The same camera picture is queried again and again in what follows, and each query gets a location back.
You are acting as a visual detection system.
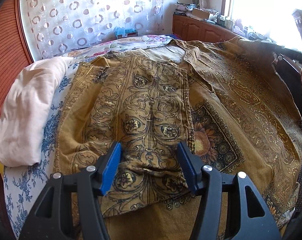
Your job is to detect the sheer circle-patterned curtain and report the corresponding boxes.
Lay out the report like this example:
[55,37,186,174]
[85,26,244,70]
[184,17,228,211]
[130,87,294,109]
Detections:
[20,0,165,61]

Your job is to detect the mustard patterned garment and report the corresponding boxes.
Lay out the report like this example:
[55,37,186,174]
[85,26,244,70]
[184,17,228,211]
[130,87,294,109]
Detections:
[54,38,302,239]

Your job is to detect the cardboard box on cabinet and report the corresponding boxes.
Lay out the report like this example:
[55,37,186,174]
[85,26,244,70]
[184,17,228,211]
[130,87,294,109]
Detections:
[192,8,217,21]

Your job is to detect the blue floral white bedsheet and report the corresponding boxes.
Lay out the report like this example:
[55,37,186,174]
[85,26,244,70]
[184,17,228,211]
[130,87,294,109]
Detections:
[0,56,109,236]

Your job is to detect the pink floral quilt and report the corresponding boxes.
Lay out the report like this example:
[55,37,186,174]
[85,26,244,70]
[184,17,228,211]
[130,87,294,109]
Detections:
[63,35,174,61]

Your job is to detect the wooden low cabinet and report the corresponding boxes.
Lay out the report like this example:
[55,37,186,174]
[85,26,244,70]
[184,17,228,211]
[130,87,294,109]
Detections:
[172,15,240,43]

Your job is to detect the pale pink pillow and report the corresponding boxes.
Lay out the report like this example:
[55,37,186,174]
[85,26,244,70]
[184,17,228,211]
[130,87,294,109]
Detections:
[0,56,73,167]

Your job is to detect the wooden slatted wardrobe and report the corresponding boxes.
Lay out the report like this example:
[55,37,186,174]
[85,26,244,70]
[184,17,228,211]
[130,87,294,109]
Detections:
[0,0,33,115]

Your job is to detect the blue tissue box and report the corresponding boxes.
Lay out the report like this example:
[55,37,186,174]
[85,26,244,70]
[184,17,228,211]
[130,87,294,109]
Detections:
[114,27,138,39]

